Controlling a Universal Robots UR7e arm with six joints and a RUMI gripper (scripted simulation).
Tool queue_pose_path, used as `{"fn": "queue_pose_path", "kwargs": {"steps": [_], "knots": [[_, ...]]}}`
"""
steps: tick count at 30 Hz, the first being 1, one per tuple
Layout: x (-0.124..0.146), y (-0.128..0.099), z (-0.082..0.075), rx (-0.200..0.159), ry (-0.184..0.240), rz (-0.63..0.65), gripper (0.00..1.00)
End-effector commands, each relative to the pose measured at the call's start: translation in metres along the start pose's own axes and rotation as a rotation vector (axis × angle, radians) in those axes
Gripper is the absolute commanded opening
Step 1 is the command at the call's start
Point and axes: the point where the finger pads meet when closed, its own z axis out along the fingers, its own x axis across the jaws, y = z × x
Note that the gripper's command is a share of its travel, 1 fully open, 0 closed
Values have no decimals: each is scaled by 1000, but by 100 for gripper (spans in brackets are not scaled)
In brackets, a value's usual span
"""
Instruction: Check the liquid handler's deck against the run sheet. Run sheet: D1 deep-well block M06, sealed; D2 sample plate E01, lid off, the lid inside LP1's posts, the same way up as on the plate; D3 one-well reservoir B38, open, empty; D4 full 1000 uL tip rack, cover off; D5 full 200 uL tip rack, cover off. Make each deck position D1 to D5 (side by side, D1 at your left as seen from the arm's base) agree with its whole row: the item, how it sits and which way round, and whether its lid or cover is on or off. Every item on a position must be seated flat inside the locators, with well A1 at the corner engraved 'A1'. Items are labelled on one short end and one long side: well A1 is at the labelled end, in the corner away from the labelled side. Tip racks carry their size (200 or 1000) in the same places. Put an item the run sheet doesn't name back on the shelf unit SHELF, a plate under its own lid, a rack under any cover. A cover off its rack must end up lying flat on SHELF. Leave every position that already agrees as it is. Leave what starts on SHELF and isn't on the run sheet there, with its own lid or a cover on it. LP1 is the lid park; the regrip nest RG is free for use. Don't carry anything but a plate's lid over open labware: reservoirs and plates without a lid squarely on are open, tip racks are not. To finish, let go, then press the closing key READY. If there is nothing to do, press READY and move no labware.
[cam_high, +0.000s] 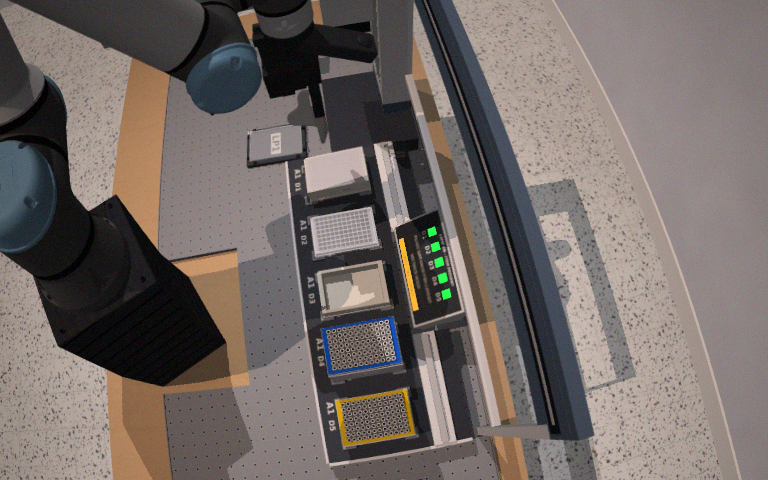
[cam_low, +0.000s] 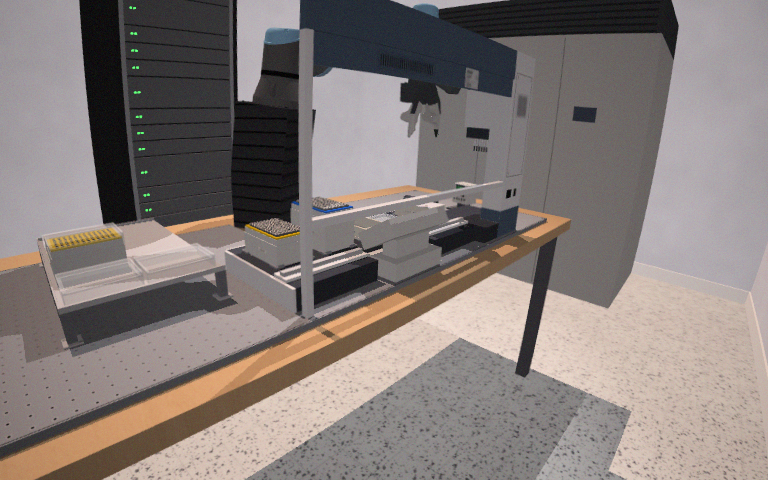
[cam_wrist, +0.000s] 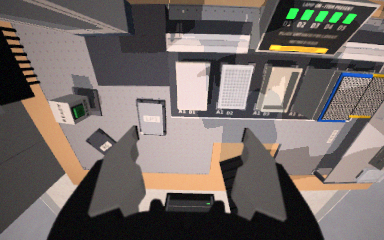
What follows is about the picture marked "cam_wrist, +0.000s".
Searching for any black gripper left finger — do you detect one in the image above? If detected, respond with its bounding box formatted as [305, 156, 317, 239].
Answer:
[46, 125, 146, 240]

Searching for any beige one-well reservoir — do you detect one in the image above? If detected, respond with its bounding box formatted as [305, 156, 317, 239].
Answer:
[256, 66, 303, 112]

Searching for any dark grey regrip nest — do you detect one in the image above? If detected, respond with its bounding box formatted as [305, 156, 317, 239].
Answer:
[86, 128, 117, 155]

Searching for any cream ready button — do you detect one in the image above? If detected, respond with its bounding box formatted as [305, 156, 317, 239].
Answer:
[48, 87, 102, 125]

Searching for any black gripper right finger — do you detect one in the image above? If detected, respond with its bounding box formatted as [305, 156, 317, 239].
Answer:
[231, 128, 324, 240]

